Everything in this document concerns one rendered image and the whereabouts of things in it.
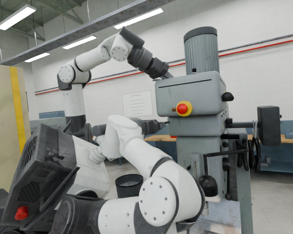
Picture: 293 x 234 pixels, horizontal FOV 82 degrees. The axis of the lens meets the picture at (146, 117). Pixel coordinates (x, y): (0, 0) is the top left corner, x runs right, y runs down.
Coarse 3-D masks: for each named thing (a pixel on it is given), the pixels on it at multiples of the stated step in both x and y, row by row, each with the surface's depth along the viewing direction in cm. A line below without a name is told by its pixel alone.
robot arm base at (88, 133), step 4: (88, 124) 80; (56, 128) 77; (84, 128) 78; (88, 128) 78; (84, 132) 78; (88, 132) 78; (88, 136) 77; (92, 136) 86; (88, 140) 76; (92, 140) 85
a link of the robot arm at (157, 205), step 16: (160, 176) 31; (144, 192) 30; (160, 192) 28; (176, 192) 28; (112, 208) 38; (128, 208) 35; (144, 208) 29; (160, 208) 27; (176, 208) 27; (112, 224) 36; (128, 224) 33; (144, 224) 30; (160, 224) 27; (176, 224) 34; (192, 224) 34
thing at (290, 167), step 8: (152, 136) 527; (160, 136) 514; (168, 136) 502; (176, 136) 471; (248, 136) 405; (288, 136) 350; (120, 160) 547; (176, 160) 478; (264, 168) 371; (272, 168) 367; (280, 168) 363; (288, 168) 360
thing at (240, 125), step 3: (234, 123) 103; (237, 123) 102; (240, 123) 102; (243, 123) 101; (246, 123) 100; (249, 123) 99; (252, 123) 99; (258, 123) 97; (234, 126) 103; (237, 126) 102; (240, 126) 102; (243, 126) 101; (246, 126) 100; (249, 126) 99; (252, 126) 99; (258, 126) 97
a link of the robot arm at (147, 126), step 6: (138, 120) 58; (144, 120) 67; (150, 120) 65; (156, 120) 66; (144, 126) 59; (150, 126) 63; (156, 126) 64; (144, 132) 58; (150, 132) 63; (156, 132) 66
